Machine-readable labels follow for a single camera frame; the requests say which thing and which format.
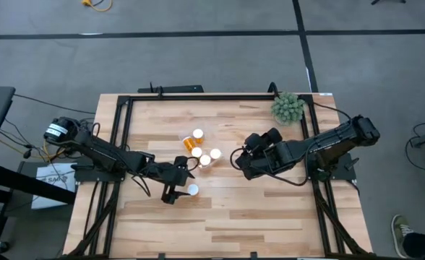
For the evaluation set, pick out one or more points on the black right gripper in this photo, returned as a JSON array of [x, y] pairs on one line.
[[266, 155]]

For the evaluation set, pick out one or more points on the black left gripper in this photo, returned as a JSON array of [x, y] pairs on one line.
[[167, 173]]

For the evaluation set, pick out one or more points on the orange pill bottle white cap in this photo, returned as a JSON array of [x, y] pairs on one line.
[[188, 143], [196, 152], [205, 160], [198, 134], [193, 189], [215, 154]]

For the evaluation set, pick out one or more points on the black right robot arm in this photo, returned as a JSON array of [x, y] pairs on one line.
[[335, 139]]

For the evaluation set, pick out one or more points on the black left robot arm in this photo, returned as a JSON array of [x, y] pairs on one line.
[[104, 155]]

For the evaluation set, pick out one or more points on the clear plastic basket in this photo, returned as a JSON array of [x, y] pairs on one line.
[[207, 142]]

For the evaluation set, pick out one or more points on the small potted green plant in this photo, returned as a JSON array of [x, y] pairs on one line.
[[287, 108]]

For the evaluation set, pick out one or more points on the black bar behind table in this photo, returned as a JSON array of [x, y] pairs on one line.
[[176, 89]]

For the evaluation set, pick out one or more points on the white printed paper sheet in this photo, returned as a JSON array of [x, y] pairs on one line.
[[59, 173]]

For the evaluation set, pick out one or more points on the black metal stand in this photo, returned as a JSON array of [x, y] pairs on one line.
[[28, 182]]

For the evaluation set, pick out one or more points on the person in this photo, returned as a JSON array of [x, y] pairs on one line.
[[422, 245]]

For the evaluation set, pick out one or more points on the black metal table frame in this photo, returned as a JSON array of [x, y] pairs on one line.
[[216, 97]]

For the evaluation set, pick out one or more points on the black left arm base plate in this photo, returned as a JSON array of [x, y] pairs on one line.
[[89, 175]]

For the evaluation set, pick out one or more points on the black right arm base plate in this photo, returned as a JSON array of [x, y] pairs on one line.
[[346, 171]]

